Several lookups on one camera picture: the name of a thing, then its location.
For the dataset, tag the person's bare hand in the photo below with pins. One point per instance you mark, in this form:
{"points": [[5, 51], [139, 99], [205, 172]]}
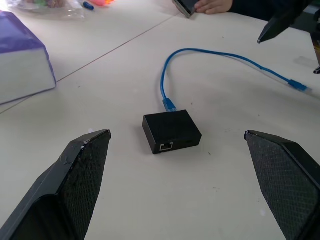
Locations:
{"points": [[212, 6]]}

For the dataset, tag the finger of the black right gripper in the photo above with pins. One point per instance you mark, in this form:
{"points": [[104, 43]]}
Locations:
{"points": [[317, 50], [280, 21]]}

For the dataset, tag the purple and white box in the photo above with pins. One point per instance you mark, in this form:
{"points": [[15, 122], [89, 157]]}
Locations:
{"points": [[21, 57]]}

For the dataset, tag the clear plastic bag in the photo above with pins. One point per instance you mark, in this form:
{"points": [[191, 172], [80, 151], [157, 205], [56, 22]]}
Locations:
{"points": [[47, 10]]}

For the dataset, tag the black network adapter box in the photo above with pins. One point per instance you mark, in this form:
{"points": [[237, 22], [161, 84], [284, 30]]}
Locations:
{"points": [[172, 131]]}

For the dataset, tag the grey smartphone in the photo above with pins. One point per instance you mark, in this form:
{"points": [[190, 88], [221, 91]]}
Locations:
{"points": [[186, 7]]}

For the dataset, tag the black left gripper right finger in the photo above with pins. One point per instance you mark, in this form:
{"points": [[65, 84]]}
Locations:
{"points": [[285, 180]]}

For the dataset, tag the blue marker pen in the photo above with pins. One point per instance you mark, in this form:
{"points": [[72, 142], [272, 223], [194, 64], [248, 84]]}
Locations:
{"points": [[88, 5]]}

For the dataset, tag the person's dark sleeve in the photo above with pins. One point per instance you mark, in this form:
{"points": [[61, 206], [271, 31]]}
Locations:
{"points": [[252, 7]]}

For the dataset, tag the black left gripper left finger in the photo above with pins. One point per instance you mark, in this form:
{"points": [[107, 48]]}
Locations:
{"points": [[67, 185]]}

